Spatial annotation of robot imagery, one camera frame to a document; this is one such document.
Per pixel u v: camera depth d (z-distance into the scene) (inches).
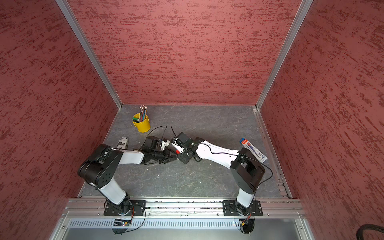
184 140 26.3
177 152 30.1
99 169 18.6
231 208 28.7
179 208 29.8
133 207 29.0
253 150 37.2
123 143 37.3
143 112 38.0
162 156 32.1
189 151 24.4
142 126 39.5
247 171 17.9
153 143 30.5
